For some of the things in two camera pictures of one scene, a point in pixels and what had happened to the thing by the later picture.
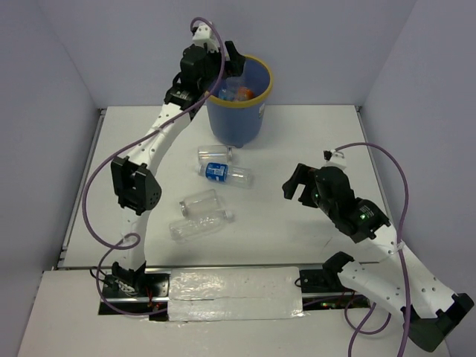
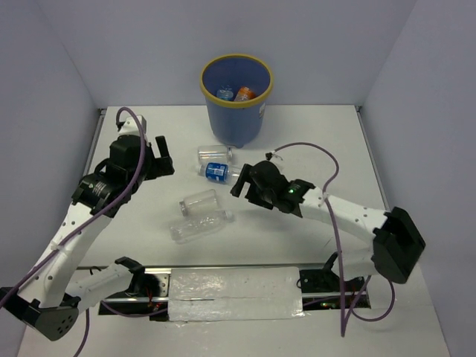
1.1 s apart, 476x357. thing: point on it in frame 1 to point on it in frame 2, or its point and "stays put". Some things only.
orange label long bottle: [245, 94] stays put
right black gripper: [303, 174] to [237, 188]
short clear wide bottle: [199, 204] stays put
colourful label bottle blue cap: [226, 94] stays put
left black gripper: [235, 67] to [161, 166]
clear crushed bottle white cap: [185, 228] stays put
